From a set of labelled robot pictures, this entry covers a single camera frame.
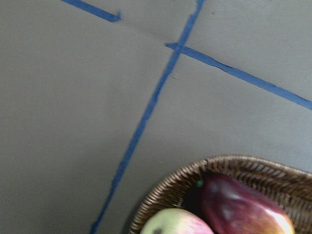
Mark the brown woven basket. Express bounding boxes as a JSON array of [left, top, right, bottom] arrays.
[[128, 155, 312, 234]]

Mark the pale green apple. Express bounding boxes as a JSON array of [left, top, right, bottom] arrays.
[[140, 208, 214, 234]]

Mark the dark red apple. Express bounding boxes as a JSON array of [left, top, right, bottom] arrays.
[[199, 173, 295, 234]]

